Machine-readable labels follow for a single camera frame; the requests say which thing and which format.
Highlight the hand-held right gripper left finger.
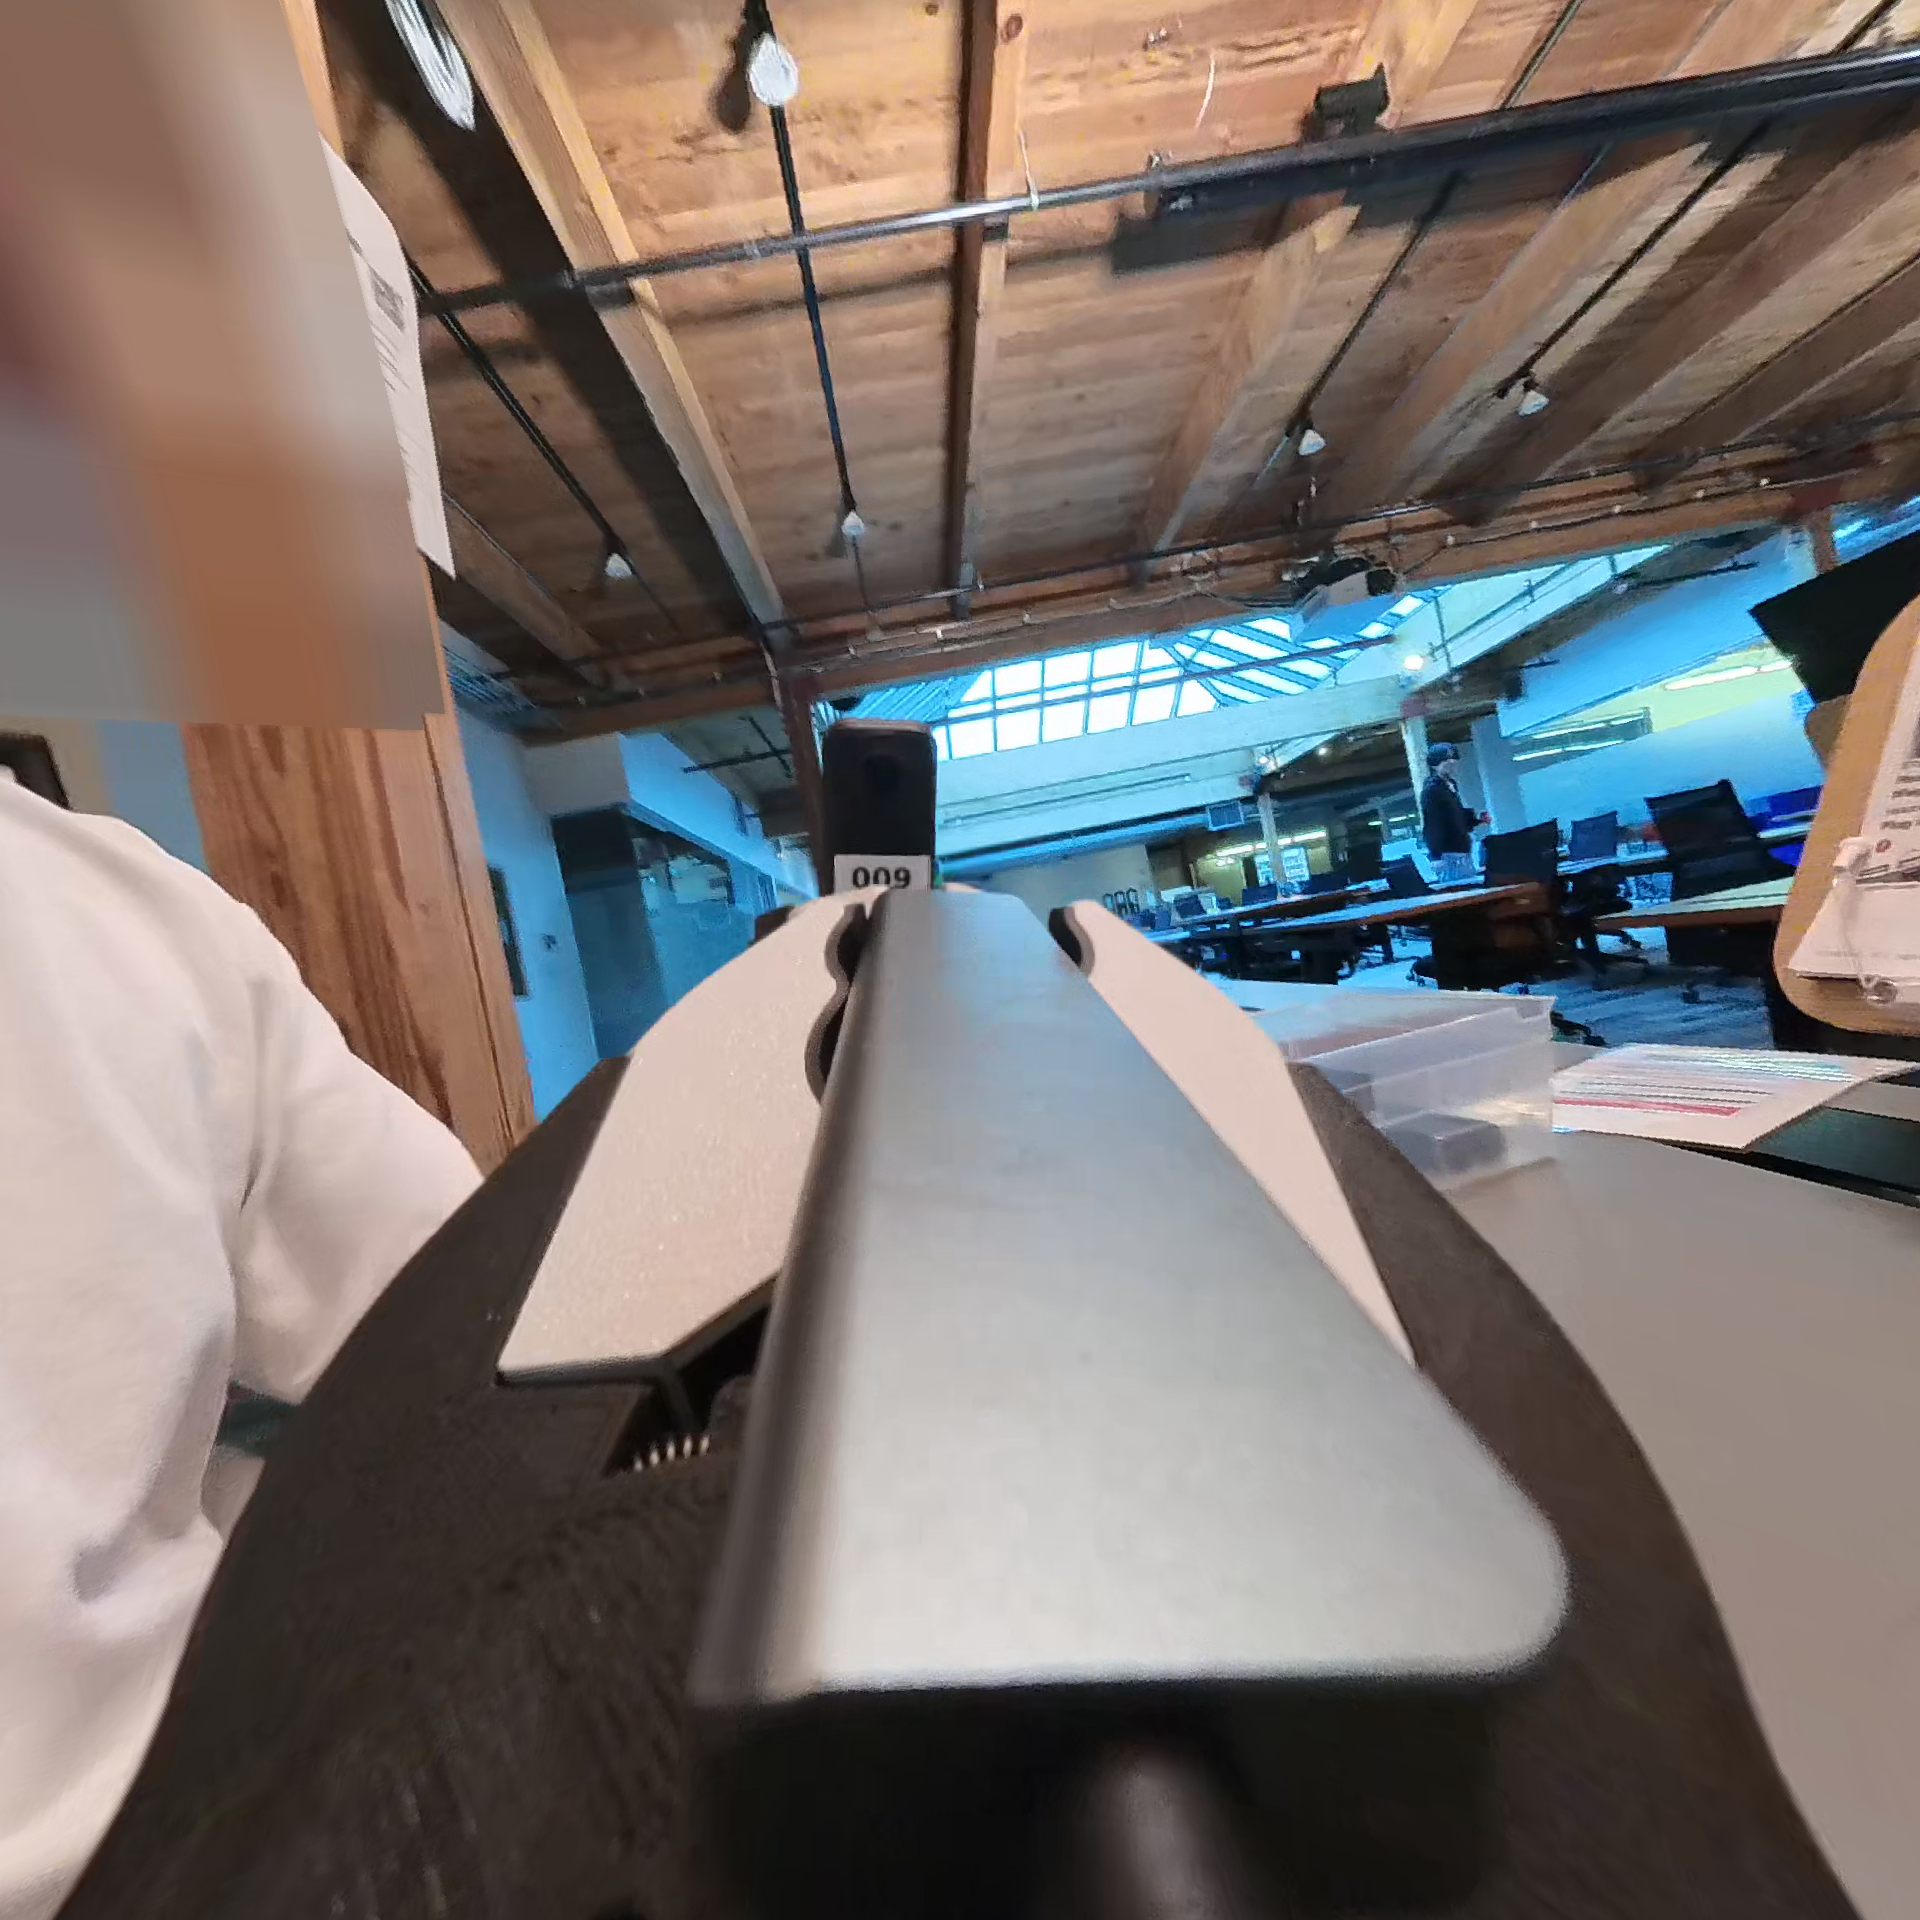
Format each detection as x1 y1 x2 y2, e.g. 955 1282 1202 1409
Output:
496 884 890 1390

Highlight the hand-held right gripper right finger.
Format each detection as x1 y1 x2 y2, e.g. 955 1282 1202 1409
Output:
1046 897 1420 1367

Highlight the clear plastic bin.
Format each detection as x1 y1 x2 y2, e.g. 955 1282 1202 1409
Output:
1252 989 1561 1197

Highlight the grey usb hub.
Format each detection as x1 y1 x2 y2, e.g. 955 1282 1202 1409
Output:
689 884 1572 1741

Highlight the skylight window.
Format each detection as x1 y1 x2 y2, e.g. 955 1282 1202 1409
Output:
931 593 1445 761

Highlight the long wooden table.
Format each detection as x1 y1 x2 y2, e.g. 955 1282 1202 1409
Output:
1185 882 1549 988

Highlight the white sheet red label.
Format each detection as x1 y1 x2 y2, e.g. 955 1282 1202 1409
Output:
1549 1042 1918 1153

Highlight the white ceiling projector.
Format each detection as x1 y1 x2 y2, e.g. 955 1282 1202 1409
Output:
1294 550 1409 619

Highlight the group of black office chairs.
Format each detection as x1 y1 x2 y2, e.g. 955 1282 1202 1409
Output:
1476 778 1806 981

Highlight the instruction sheet on wooden stand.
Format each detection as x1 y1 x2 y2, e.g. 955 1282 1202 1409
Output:
1770 598 1920 1039

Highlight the white paper notice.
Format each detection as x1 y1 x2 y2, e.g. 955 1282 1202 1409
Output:
320 140 458 582

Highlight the black ceiling pipe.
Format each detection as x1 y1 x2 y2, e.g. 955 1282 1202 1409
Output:
416 45 1920 313

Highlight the black monitor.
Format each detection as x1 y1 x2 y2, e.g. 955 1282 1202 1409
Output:
1752 550 1920 701

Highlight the wooden post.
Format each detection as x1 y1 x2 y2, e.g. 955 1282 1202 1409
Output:
180 719 537 1175

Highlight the white wire coil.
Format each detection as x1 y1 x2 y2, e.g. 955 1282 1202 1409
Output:
382 0 482 133

